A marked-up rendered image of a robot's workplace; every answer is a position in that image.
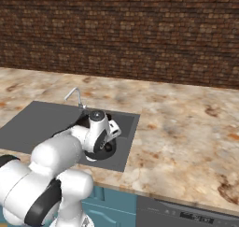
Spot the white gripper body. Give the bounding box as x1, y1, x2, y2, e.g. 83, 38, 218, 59
91, 133, 118, 154

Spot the dark grey sink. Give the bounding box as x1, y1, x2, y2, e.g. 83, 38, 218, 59
0, 100, 141, 173

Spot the silver tap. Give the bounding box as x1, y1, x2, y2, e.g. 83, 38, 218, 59
63, 87, 89, 111

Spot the blue cupboard door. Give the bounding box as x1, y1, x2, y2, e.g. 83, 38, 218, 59
79, 185, 138, 227

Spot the dark grey dishwasher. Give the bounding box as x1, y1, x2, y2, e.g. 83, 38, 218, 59
135, 195, 239, 227

